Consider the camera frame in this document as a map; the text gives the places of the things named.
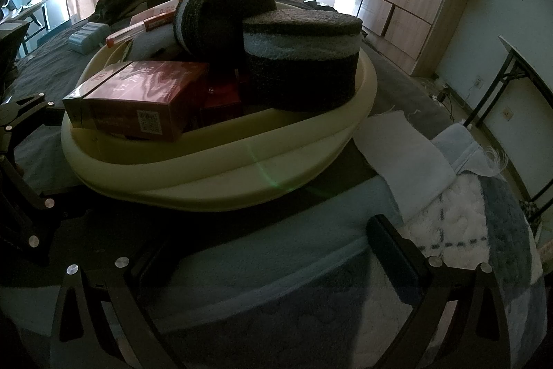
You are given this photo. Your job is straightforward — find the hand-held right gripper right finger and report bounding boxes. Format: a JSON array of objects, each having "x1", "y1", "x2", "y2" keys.
[{"x1": 366, "y1": 214, "x2": 511, "y2": 369}]

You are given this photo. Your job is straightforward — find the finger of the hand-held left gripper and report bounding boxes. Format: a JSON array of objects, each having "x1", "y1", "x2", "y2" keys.
[
  {"x1": 0, "y1": 155, "x2": 58, "y2": 267},
  {"x1": 0, "y1": 91, "x2": 65, "y2": 154}
]

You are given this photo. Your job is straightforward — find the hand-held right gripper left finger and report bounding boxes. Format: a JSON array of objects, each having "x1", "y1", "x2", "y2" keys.
[{"x1": 49, "y1": 239, "x2": 184, "y2": 369}]

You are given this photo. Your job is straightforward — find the cream plastic basin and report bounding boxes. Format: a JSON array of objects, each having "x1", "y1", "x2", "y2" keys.
[{"x1": 60, "y1": 0, "x2": 378, "y2": 214}]

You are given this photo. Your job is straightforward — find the clear tube with red cap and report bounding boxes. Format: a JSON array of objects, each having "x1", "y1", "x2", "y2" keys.
[{"x1": 106, "y1": 11, "x2": 176, "y2": 49}]

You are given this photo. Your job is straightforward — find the round dark layered sponge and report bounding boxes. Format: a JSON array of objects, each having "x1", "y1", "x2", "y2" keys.
[
  {"x1": 241, "y1": 10, "x2": 364, "y2": 112},
  {"x1": 172, "y1": 0, "x2": 278, "y2": 63}
]

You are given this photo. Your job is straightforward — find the blue and white patterned blanket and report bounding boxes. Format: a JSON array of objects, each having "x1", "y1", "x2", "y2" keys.
[{"x1": 142, "y1": 122, "x2": 546, "y2": 369}]

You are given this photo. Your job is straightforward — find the blue-grey plastic box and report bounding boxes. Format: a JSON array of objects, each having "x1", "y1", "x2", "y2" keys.
[{"x1": 68, "y1": 22, "x2": 109, "y2": 55}]

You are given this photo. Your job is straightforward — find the white side table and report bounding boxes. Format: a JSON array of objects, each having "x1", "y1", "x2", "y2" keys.
[{"x1": 0, "y1": 0, "x2": 55, "y2": 55}]

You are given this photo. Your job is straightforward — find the white cloth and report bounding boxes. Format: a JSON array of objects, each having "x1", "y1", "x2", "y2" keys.
[{"x1": 353, "y1": 109, "x2": 458, "y2": 218}]

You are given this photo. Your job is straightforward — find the white and red carton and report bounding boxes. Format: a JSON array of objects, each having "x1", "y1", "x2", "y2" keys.
[{"x1": 130, "y1": 0, "x2": 183, "y2": 28}]

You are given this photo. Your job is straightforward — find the black-legged folding table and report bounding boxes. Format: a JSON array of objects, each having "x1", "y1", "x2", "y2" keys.
[{"x1": 464, "y1": 34, "x2": 553, "y2": 223}]

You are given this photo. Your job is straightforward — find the floor cables with power strip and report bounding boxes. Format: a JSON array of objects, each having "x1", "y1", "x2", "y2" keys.
[{"x1": 425, "y1": 77, "x2": 459, "y2": 123}]

